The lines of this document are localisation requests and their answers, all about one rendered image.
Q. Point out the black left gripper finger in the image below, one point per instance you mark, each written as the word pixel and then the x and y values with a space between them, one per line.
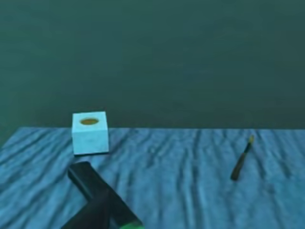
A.
pixel 95 183

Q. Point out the white block with round hole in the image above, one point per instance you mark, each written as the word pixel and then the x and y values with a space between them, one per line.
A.
pixel 90 139

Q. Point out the green plastic piece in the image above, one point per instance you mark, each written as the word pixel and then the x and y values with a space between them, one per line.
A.
pixel 130 225

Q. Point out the blue wrinkled table cloth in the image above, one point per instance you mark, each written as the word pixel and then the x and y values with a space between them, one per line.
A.
pixel 181 186

